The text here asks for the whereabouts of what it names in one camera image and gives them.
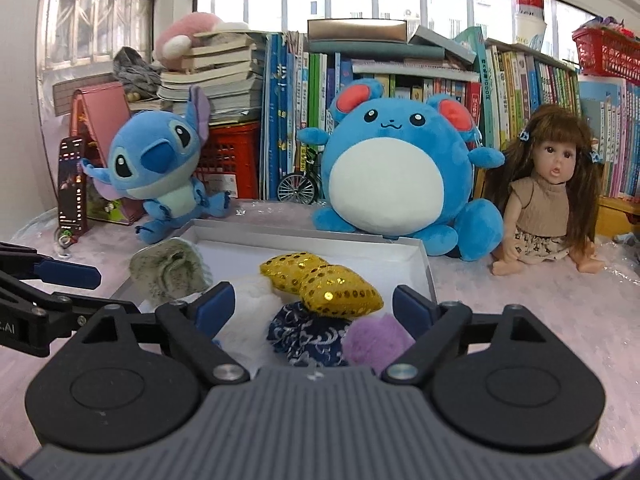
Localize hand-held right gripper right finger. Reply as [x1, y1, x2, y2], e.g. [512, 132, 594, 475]
[381, 284, 572, 387]

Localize grey knitted cloth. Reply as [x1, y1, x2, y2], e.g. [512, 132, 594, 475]
[112, 46, 166, 99]

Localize navy floral pouch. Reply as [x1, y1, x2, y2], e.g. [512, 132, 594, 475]
[266, 302, 354, 367]

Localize brown-haired baby doll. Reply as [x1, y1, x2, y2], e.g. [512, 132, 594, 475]
[485, 105, 606, 277]

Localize round blue mouse plush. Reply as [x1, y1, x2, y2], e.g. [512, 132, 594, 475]
[297, 77, 506, 263]

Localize white fluffy plush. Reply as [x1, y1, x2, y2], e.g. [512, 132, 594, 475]
[212, 275, 301, 379]

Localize stack of flat books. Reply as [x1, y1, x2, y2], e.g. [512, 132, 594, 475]
[127, 30, 266, 124]

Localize grey flat box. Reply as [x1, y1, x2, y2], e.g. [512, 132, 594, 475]
[306, 18, 409, 44]

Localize miniature bicycle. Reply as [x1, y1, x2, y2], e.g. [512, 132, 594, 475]
[276, 152, 324, 206]

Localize yellow sequin bow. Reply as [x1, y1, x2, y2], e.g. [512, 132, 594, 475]
[259, 252, 385, 320]

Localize white bottle with red cap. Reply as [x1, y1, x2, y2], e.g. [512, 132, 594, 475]
[514, 0, 547, 54]

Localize row of upright books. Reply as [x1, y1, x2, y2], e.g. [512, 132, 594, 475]
[260, 30, 640, 202]

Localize yellow wooden box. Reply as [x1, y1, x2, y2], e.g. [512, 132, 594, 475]
[597, 195, 640, 239]

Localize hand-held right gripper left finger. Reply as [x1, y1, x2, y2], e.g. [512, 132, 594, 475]
[57, 282, 252, 387]

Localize red plastic basket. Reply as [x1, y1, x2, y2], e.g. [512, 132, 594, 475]
[571, 25, 640, 86]

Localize red plastic crate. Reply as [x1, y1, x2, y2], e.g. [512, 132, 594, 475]
[197, 121, 261, 201]

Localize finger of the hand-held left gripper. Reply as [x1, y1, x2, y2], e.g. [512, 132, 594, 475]
[0, 241, 103, 291]
[0, 270, 127, 334]

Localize pink miniature house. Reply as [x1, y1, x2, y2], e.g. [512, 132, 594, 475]
[70, 81, 146, 226]

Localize green floral cloth doll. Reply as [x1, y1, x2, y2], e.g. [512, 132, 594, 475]
[130, 238, 214, 306]

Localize pink plush toy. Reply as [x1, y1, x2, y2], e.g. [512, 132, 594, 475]
[152, 11, 251, 71]

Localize blue alien plush toy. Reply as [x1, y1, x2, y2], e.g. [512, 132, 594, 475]
[80, 85, 234, 246]

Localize white cardboard box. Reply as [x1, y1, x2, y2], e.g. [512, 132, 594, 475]
[107, 218, 440, 322]

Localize purple plush mouse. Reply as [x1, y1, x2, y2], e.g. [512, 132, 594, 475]
[341, 312, 416, 369]

